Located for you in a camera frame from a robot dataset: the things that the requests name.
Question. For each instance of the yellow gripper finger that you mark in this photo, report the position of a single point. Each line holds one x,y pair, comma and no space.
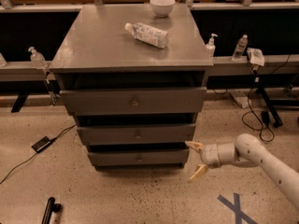
198,147
200,170

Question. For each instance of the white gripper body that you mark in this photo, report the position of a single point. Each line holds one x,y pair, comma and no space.
209,155

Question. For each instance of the grey bottom drawer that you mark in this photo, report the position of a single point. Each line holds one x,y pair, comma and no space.
149,157

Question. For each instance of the grey drawer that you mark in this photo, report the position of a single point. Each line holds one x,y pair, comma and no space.
149,157
144,134
133,101

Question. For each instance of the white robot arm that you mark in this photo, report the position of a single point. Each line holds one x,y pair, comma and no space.
248,151

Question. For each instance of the grey middle drawer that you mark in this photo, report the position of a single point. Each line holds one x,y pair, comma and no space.
144,134

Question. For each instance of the grey drawer cabinet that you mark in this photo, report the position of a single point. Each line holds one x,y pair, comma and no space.
98,53

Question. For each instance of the grey top drawer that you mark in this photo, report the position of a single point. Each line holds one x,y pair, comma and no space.
133,101

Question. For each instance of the flat paper on floor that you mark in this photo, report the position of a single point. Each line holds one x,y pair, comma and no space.
241,99

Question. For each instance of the black stand leg right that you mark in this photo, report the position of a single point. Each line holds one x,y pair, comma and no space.
274,113

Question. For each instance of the black stand leg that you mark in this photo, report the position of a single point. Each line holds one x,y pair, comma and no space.
274,113
21,99

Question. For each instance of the white pump dispenser bottle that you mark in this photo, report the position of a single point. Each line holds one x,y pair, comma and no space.
210,46

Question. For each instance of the standing clear water bottle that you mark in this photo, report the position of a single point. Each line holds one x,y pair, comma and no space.
240,48

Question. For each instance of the white crumpled packet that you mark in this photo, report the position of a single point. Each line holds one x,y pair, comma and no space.
255,56

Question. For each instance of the lying plastic water bottle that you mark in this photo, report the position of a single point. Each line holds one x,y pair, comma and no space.
148,34

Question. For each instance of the white ceramic bowl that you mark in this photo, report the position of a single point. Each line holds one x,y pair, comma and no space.
162,8

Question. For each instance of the black power adapter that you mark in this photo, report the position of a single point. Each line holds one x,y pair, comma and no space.
40,145

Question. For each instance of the clear pump bottle left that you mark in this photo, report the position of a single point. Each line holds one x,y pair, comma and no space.
37,59

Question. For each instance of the black stand leg left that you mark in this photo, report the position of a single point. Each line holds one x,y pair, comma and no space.
21,99

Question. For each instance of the black handle object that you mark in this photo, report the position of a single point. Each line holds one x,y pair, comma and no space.
52,213

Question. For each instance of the grey bench rail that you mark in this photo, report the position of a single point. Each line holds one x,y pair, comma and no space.
222,66

